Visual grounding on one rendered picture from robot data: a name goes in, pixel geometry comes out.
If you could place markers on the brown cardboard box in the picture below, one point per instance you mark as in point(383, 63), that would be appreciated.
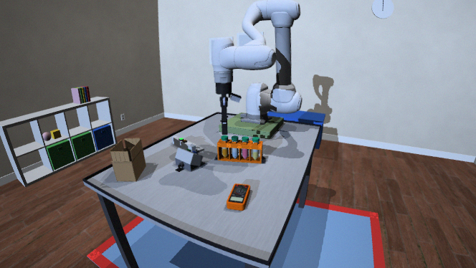
point(128, 163)

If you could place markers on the orange multimeter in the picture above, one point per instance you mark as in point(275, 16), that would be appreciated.
point(238, 197)

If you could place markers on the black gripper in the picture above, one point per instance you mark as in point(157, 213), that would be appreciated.
point(224, 89)

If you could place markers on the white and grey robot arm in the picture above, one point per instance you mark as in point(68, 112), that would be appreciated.
point(256, 55)

